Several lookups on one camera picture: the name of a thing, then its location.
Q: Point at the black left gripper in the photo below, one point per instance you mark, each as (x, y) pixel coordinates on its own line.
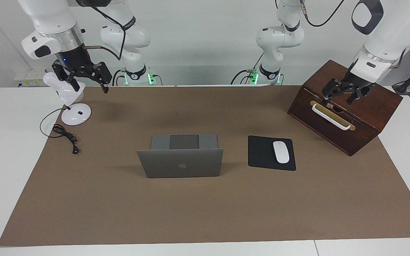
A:
(356, 80)

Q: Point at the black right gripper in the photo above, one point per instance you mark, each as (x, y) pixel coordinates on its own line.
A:
(71, 62)

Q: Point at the silver apple laptop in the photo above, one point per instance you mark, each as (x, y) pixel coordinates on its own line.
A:
(180, 163)

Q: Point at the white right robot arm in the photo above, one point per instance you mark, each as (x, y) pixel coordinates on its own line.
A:
(48, 17)

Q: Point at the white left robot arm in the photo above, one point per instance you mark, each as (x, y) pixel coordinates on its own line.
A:
(386, 35)

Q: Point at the dark brown wooden box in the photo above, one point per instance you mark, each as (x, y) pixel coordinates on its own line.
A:
(376, 110)

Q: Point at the white desk lamp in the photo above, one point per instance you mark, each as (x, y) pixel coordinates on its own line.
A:
(77, 113)

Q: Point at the white computer mouse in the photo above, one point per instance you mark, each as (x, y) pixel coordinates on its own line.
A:
(281, 152)

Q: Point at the black mouse pad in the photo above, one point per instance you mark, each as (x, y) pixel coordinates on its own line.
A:
(260, 153)

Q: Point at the brown paper table mat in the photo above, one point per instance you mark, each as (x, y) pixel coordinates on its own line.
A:
(205, 213)

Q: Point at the white wall power strip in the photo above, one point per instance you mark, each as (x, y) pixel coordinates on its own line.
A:
(30, 77)

